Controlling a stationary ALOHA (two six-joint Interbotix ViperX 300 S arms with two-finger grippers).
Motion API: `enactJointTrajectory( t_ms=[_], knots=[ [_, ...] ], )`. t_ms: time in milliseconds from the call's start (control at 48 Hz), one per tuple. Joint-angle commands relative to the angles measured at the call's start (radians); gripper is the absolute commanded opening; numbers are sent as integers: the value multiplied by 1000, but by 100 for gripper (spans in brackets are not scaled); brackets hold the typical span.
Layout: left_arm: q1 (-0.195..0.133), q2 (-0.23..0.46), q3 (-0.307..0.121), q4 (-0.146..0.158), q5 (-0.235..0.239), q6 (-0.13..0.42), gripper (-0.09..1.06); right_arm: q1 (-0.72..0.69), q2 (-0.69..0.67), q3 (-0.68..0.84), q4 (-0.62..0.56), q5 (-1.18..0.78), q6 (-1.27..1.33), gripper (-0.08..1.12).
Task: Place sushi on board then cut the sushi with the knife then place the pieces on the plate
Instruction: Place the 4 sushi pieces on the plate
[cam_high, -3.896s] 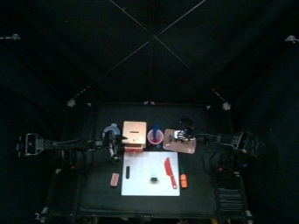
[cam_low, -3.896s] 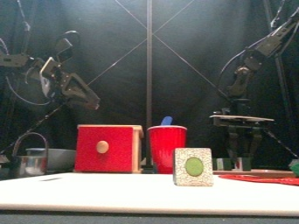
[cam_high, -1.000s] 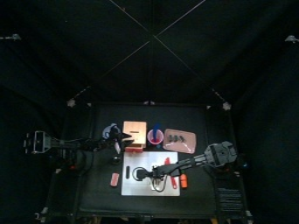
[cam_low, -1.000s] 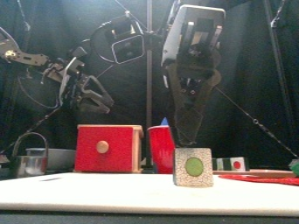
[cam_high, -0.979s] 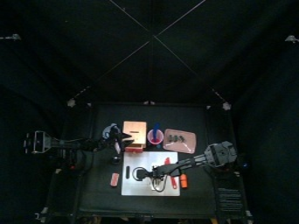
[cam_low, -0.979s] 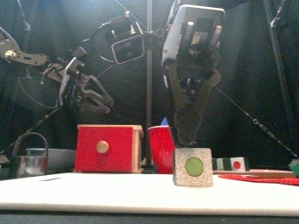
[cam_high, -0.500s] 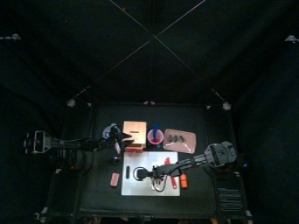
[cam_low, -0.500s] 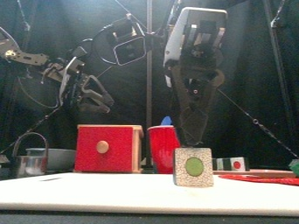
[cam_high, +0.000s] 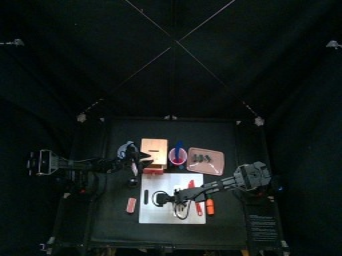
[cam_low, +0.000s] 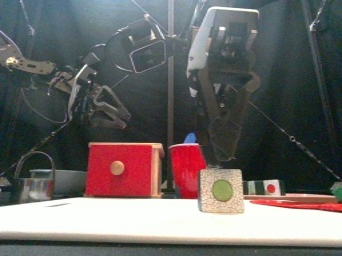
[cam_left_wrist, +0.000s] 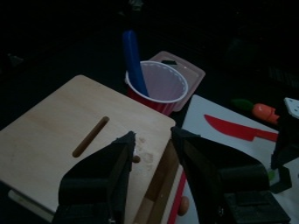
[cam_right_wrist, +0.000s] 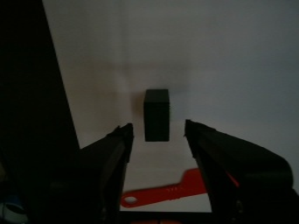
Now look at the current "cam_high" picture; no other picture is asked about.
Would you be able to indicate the toy sushi slice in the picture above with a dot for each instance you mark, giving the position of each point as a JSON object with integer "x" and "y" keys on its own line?
{"x": 155, "y": 198}

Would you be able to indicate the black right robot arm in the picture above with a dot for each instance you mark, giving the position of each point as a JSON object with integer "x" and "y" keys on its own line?
{"x": 232, "y": 181}

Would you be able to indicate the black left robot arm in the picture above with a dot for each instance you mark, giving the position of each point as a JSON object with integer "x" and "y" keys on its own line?
{"x": 67, "y": 164}

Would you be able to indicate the white cutting board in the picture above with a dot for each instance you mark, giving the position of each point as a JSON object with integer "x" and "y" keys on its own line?
{"x": 151, "y": 216}

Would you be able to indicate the pink tray plate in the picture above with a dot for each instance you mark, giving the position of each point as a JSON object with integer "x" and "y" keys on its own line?
{"x": 217, "y": 153}

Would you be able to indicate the red wooden drawer box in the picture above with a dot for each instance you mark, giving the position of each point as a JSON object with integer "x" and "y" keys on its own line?
{"x": 154, "y": 148}

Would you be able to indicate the grey bowl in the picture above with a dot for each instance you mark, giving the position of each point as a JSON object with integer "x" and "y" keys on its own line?
{"x": 122, "y": 148}

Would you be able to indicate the orange toy piece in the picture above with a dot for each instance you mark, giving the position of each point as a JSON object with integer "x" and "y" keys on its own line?
{"x": 210, "y": 208}

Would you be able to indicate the pink toy block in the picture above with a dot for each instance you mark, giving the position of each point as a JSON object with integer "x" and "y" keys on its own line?
{"x": 131, "y": 205}

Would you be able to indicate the red plastic cup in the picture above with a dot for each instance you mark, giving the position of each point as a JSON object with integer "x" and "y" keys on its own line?
{"x": 184, "y": 158}

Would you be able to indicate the small dark piece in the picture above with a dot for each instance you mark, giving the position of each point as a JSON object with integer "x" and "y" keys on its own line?
{"x": 204, "y": 158}
{"x": 210, "y": 158}
{"x": 197, "y": 158}

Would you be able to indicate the silver frame bracket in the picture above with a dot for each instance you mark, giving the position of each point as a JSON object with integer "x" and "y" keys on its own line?
{"x": 169, "y": 117}
{"x": 81, "y": 117}
{"x": 260, "y": 120}

